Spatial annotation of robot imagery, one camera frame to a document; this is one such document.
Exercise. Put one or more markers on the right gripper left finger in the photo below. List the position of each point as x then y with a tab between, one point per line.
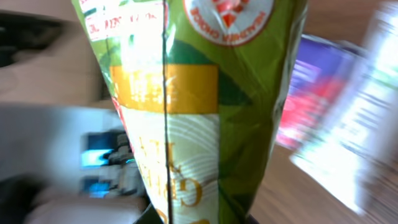
149	216

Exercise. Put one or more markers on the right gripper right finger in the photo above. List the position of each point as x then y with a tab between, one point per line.
251	220

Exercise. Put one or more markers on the green snack packet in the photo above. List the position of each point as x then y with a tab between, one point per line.
200	87

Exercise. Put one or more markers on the white tube gold cap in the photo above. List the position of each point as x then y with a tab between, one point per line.
357	140

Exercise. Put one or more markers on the red purple pad pack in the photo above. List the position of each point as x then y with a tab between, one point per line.
321	71

